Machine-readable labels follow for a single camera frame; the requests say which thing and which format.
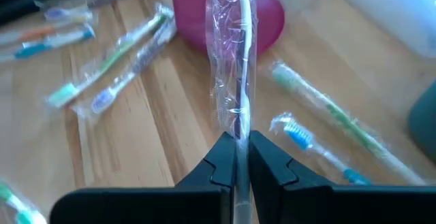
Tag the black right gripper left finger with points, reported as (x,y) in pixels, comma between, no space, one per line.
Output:
(143,207)

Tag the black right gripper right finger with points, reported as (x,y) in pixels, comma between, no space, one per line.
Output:
(340,207)

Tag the blue toothbrush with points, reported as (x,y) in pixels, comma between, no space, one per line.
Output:
(34,50)
(299,137)
(146,52)

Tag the purple toothbrush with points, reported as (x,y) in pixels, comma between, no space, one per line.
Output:
(238,81)

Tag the dark teal plastic bin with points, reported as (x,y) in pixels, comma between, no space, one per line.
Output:
(425,125)

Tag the magenta plastic bin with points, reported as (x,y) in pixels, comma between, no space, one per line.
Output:
(190,19)

